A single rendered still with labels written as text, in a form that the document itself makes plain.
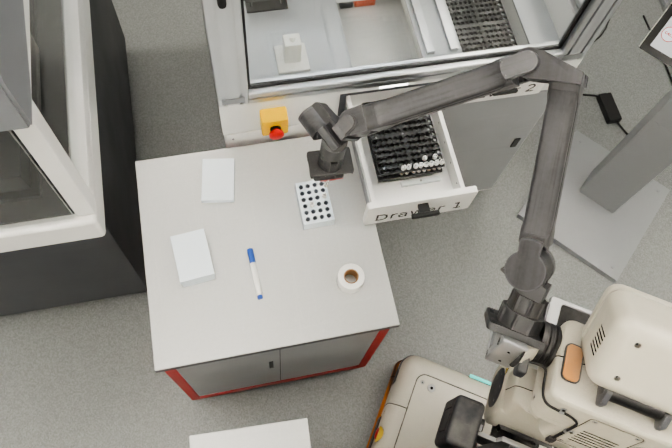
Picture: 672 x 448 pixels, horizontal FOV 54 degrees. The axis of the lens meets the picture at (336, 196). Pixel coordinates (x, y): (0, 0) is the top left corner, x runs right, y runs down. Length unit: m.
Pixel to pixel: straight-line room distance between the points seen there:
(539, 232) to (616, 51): 2.19
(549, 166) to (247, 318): 0.85
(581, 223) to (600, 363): 1.63
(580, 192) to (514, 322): 1.63
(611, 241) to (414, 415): 1.14
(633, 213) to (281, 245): 1.65
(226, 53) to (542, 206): 0.77
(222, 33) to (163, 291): 0.68
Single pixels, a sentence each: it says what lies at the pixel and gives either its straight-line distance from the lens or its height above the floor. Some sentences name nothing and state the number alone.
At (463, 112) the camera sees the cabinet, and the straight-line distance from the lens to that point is 2.06.
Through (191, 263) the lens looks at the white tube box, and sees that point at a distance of 1.72.
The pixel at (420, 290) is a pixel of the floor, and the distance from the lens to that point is 2.58.
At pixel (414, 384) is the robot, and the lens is 2.21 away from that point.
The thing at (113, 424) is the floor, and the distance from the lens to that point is 2.51.
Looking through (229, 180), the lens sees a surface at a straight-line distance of 1.84.
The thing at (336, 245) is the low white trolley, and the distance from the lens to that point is 1.78.
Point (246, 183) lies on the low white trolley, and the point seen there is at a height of 0.76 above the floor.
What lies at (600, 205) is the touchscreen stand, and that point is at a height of 0.04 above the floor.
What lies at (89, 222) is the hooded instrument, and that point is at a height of 0.90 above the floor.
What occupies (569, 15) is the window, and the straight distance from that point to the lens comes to 1.84.
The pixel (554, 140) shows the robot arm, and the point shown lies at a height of 1.39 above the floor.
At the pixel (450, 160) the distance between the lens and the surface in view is 1.80.
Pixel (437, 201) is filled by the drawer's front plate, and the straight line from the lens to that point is 1.71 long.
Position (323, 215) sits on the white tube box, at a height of 0.80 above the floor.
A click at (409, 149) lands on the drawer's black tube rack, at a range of 1.80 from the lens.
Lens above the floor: 2.43
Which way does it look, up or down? 66 degrees down
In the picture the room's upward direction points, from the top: 10 degrees clockwise
